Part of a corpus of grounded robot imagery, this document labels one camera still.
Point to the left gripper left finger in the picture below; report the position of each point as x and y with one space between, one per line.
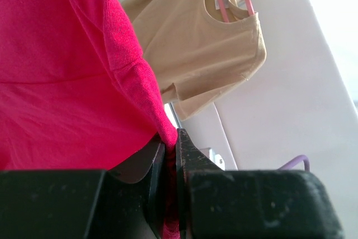
126 201

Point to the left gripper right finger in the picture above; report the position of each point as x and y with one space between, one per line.
214 203

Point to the red t-shirt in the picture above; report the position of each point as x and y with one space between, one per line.
77 93

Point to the beige tank top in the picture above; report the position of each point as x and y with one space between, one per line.
195 56

